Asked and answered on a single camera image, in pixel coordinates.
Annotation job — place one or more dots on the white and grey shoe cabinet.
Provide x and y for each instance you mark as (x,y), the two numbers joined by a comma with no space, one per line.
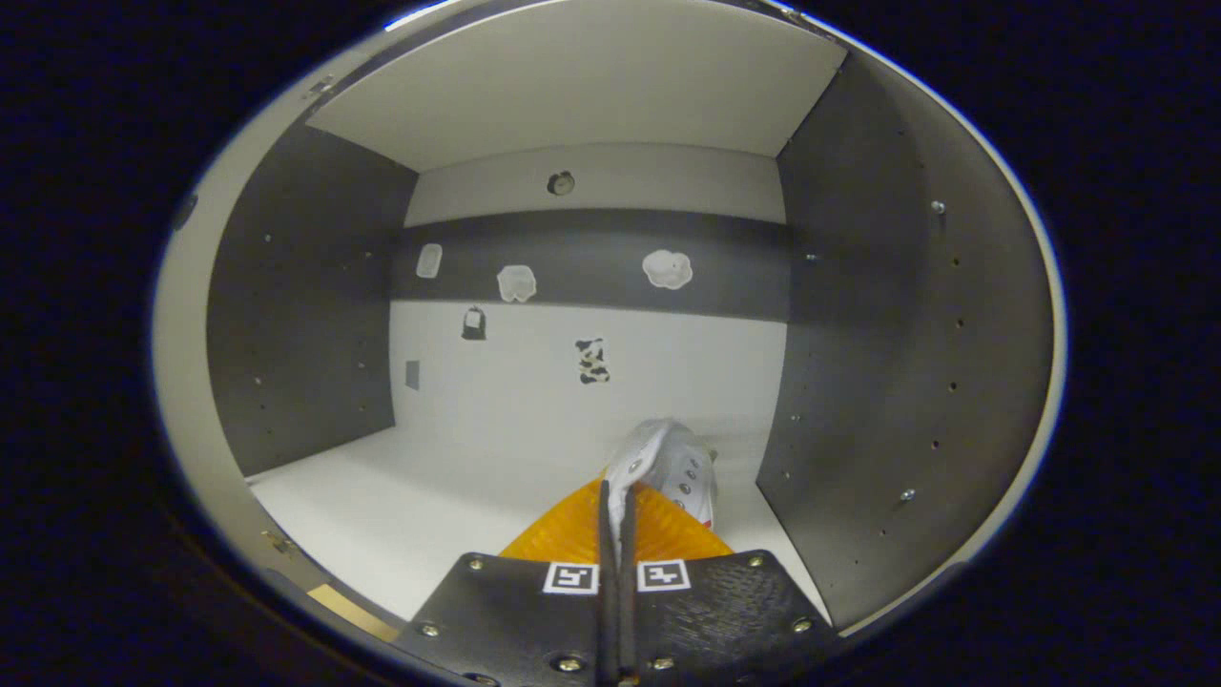
(572,382)

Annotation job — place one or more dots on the white striped shoe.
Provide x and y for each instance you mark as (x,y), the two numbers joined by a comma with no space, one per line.
(668,468)

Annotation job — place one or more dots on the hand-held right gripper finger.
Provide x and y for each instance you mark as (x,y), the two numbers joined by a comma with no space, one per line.
(627,611)
(607,611)

